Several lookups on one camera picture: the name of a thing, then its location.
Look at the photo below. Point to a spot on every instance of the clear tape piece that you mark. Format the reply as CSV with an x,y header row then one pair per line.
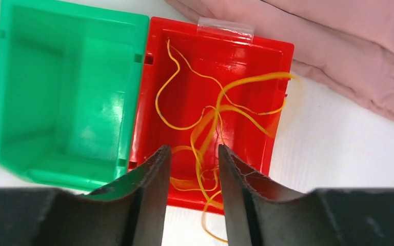
x,y
233,32

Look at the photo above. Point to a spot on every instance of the pink cloth shorts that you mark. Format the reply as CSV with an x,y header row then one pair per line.
x,y
346,45

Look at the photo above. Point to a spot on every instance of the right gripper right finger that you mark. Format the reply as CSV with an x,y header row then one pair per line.
x,y
260,211

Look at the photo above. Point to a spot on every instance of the red plastic bin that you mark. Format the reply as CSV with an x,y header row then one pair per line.
x,y
198,93

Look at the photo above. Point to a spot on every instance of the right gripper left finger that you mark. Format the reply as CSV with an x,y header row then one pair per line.
x,y
128,211

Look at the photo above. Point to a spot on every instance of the green plastic bin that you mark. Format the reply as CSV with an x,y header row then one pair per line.
x,y
69,82

